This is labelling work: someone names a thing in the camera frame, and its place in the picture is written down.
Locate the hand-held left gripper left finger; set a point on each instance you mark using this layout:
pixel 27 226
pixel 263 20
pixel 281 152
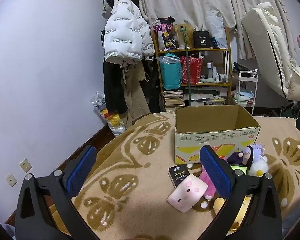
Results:
pixel 81 172

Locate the cream folded mattress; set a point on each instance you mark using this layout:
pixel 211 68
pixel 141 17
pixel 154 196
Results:
pixel 265 42

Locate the dark wooden bed frame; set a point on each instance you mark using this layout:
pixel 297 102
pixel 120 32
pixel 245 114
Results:
pixel 97 137

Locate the plastic bag of toys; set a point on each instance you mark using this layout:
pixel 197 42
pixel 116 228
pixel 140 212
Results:
pixel 112 122

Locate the wall outlet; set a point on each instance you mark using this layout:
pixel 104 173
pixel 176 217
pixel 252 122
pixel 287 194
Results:
pixel 11 180
pixel 25 165

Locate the black box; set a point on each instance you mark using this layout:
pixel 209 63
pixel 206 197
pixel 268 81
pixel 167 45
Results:
pixel 202 40

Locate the purple-haired plush doll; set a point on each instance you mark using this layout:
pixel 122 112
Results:
pixel 242 155

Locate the white trolley cart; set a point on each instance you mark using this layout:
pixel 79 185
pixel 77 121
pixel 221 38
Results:
pixel 247 73

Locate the black tissue pack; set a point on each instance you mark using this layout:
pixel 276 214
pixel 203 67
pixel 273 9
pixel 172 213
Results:
pixel 178 175

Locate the pile of papers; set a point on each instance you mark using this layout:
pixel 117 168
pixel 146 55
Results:
pixel 207 100

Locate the white duck plush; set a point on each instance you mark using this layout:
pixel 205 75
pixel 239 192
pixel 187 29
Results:
pixel 258 166

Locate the yellow plush doll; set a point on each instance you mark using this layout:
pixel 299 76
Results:
pixel 218 203

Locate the red patterned bag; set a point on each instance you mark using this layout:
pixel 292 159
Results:
pixel 191 70

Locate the beige patterned blanket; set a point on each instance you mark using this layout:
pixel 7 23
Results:
pixel 140 205

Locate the black pouch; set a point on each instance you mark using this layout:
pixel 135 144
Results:
pixel 242 67

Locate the cardboard box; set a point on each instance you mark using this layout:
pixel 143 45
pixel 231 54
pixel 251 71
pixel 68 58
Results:
pixel 215 136

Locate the yellow wooden shelf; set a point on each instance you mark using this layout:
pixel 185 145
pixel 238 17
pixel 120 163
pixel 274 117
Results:
pixel 190 52

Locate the green pole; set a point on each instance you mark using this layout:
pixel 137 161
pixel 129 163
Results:
pixel 188 80

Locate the teal bag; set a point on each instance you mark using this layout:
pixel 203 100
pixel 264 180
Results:
pixel 171 75

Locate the pink pig plush pillow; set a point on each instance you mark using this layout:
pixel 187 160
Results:
pixel 187 192

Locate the black hanging bag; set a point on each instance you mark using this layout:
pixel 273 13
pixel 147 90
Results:
pixel 152 90

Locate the floral curtain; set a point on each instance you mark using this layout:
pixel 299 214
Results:
pixel 190 0

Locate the stack of books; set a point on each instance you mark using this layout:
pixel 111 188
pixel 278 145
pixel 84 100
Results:
pixel 173 100

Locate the pink plush toy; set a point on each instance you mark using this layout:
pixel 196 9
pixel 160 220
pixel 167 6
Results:
pixel 206 181

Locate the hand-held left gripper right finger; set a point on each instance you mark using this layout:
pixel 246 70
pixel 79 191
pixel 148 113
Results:
pixel 215 172

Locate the blonde wig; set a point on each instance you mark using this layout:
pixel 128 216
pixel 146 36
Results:
pixel 180 36

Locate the clear plastic bag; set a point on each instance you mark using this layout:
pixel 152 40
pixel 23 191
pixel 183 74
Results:
pixel 167 59

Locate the white puffer jacket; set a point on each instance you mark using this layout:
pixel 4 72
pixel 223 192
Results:
pixel 125 30

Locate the group of cosmetic bottles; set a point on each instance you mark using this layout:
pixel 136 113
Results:
pixel 215 73

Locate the beige hanging pants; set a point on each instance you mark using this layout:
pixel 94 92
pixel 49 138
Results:
pixel 132 92

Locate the white plastic bag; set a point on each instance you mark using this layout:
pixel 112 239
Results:
pixel 217 30

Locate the dark hanging coat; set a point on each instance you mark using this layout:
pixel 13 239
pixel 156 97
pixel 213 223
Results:
pixel 112 92

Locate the green tissue pack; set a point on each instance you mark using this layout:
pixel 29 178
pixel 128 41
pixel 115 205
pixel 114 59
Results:
pixel 240 167

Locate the printed character packet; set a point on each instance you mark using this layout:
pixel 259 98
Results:
pixel 165 35

